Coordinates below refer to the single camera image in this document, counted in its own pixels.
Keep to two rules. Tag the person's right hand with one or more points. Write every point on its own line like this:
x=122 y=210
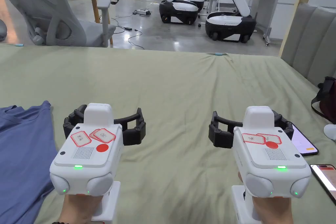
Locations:
x=273 y=211

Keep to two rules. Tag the blue shirt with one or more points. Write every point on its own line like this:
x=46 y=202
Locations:
x=23 y=155

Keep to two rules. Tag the grey padded headboard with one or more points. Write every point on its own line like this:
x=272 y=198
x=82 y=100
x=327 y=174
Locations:
x=312 y=43

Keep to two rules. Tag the small blue sheet clip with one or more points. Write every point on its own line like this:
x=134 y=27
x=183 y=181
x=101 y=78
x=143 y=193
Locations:
x=19 y=44
x=218 y=54

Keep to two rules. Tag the bed with pale green sheet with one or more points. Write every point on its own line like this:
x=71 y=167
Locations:
x=170 y=90

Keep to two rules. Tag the white power strip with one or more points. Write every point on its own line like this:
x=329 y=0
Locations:
x=140 y=12

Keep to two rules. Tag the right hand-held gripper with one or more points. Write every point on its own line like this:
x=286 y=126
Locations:
x=270 y=166

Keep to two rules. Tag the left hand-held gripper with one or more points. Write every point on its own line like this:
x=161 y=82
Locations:
x=86 y=153

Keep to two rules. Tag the phone with red-edged screen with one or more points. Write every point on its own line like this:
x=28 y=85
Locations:
x=326 y=179

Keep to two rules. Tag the person's left hand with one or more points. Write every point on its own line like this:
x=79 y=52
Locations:
x=78 y=209

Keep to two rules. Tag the phone with pale screen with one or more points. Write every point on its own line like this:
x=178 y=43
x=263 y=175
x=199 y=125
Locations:
x=304 y=141

